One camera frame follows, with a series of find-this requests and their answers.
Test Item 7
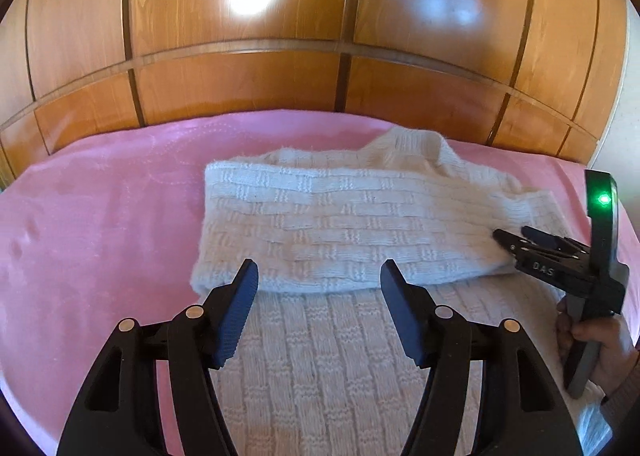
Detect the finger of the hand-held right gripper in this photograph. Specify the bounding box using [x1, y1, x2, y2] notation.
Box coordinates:
[520, 225, 593, 257]
[492, 229, 532, 263]

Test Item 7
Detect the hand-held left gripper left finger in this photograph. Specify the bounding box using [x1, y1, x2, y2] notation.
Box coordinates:
[57, 259, 260, 456]

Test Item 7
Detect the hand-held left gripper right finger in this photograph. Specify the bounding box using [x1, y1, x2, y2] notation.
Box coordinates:
[380, 259, 584, 456]

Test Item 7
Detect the white knitted sweater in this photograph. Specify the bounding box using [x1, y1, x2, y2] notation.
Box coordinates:
[190, 125, 614, 456]

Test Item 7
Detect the person's right forearm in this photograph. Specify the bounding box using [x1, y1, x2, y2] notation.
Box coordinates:
[599, 343, 640, 439]

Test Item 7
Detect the person's right hand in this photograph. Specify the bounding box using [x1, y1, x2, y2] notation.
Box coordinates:
[555, 295, 640, 398]

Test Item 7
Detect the pink blanket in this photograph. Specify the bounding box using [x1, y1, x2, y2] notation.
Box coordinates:
[0, 109, 640, 456]

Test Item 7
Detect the wooden panelled headboard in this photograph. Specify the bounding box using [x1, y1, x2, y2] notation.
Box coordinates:
[0, 0, 629, 187]

